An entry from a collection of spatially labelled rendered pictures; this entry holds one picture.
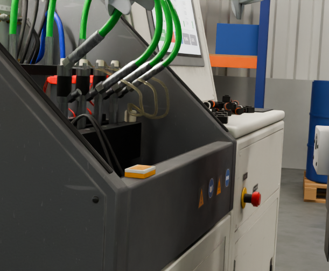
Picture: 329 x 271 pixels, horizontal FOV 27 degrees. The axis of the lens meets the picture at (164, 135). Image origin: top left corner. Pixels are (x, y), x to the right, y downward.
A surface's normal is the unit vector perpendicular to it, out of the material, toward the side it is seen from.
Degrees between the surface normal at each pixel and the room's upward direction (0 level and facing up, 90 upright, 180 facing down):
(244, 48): 90
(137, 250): 90
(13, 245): 90
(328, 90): 90
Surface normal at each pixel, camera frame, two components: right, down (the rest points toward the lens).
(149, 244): 0.95, 0.07
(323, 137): -0.16, 0.10
